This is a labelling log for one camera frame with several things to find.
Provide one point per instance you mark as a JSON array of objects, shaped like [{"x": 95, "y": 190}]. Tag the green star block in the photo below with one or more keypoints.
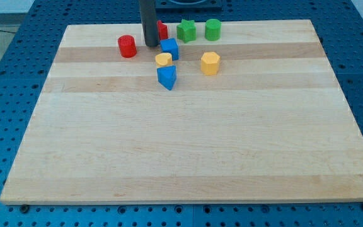
[{"x": 186, "y": 31}]

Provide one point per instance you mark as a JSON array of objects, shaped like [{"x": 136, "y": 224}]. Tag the red star block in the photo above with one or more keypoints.
[{"x": 162, "y": 30}]

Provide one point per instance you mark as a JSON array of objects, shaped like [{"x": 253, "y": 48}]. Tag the blue triangle block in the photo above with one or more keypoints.
[{"x": 167, "y": 76}]

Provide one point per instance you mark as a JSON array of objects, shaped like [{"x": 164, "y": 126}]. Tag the yellow heart block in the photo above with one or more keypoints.
[{"x": 164, "y": 59}]

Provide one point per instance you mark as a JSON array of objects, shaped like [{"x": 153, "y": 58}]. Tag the yellow hexagon block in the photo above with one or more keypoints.
[{"x": 210, "y": 62}]

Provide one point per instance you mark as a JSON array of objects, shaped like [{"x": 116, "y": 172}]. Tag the blue cube block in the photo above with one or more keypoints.
[{"x": 170, "y": 46}]

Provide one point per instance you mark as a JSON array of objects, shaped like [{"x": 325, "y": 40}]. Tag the light wooden board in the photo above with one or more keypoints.
[{"x": 272, "y": 126}]

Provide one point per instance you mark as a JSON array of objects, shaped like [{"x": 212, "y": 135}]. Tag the red cylinder block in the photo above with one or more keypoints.
[{"x": 127, "y": 47}]

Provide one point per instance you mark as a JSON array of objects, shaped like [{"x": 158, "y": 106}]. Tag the green cylinder block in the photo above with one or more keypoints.
[{"x": 212, "y": 29}]

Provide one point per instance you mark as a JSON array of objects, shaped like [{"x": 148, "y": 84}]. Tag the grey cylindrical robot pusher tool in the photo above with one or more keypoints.
[{"x": 148, "y": 22}]

